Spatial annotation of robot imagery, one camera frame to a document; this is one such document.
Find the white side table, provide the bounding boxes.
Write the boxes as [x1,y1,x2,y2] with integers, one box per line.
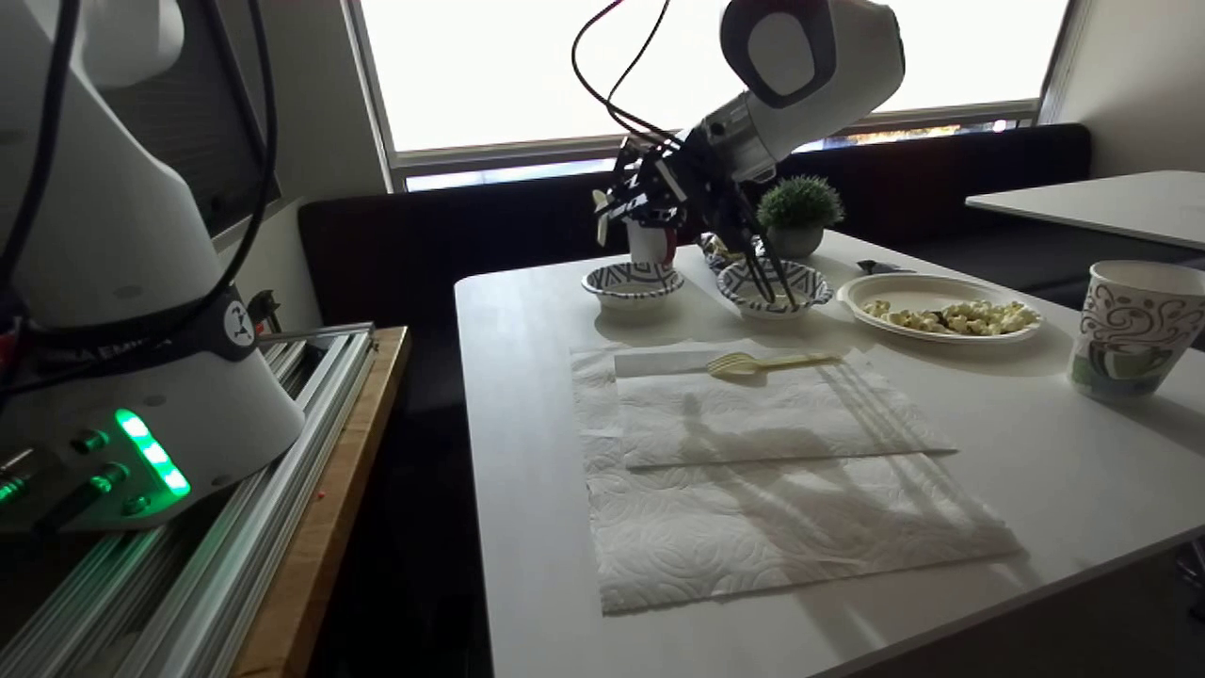
[959,166,1205,258]

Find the large round green plant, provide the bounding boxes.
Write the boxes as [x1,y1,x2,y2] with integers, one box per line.
[754,172,847,264]

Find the popcorn and chocolate pile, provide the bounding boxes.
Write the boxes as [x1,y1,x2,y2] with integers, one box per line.
[864,295,1043,338]

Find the black bench seat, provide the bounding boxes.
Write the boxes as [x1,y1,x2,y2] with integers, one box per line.
[295,121,1101,381]

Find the clear plastic cutlery wrapper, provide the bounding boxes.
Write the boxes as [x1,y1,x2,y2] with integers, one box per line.
[609,338,746,381]

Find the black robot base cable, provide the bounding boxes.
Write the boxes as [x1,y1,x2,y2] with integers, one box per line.
[0,0,282,407]

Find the bright window with frame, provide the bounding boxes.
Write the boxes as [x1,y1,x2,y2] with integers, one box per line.
[345,0,1081,194]

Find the wooden robot platform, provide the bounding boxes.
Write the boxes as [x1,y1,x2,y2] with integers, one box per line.
[226,319,418,678]

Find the red and white mug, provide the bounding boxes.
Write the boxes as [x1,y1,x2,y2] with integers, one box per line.
[623,212,683,274]

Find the blue patterned bowl with popcorn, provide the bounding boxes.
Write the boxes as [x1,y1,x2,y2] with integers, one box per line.
[712,253,837,323]

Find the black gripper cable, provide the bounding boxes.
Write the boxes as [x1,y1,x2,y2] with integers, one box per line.
[567,0,692,158]

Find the patterned paper cup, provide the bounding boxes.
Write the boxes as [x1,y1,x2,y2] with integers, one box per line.
[1067,258,1205,407]

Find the aluminium frame rails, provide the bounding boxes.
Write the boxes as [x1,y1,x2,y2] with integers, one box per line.
[0,323,376,678]

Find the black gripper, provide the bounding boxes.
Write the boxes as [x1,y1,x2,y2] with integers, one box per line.
[664,126,810,312]

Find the white plate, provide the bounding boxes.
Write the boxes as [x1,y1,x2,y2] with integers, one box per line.
[831,269,1046,352]

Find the empty blue patterned bowl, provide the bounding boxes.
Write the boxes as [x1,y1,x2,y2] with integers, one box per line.
[577,258,692,319]

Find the white embossed paper towel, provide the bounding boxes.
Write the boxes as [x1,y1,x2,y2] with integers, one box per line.
[582,445,1033,623]
[564,338,959,480]

